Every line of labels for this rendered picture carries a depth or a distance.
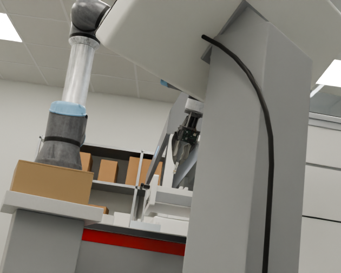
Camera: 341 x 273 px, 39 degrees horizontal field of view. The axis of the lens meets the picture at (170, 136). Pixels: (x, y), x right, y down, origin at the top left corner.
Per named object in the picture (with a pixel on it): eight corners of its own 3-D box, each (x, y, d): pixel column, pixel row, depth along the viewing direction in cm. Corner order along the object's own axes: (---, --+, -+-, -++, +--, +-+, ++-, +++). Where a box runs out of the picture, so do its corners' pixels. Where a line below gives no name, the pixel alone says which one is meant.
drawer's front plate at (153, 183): (149, 205, 164) (153, 173, 167) (143, 215, 192) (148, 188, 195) (153, 206, 164) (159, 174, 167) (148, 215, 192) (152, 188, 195)
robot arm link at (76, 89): (45, 142, 162) (73, -2, 177) (49, 151, 177) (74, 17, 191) (82, 147, 164) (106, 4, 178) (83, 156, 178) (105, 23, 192)
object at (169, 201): (154, 202, 166) (157, 184, 168) (149, 211, 191) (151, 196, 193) (267, 221, 169) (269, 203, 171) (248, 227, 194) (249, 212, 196)
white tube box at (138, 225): (129, 229, 196) (130, 220, 197) (129, 231, 204) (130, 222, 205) (159, 234, 197) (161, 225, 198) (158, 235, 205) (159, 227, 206)
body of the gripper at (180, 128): (177, 141, 179) (187, 109, 178) (173, 138, 188) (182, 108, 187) (196, 147, 180) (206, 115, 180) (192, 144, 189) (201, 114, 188)
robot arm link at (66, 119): (41, 134, 151) (49, 93, 154) (46, 144, 164) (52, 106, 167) (80, 139, 152) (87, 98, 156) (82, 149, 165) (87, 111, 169)
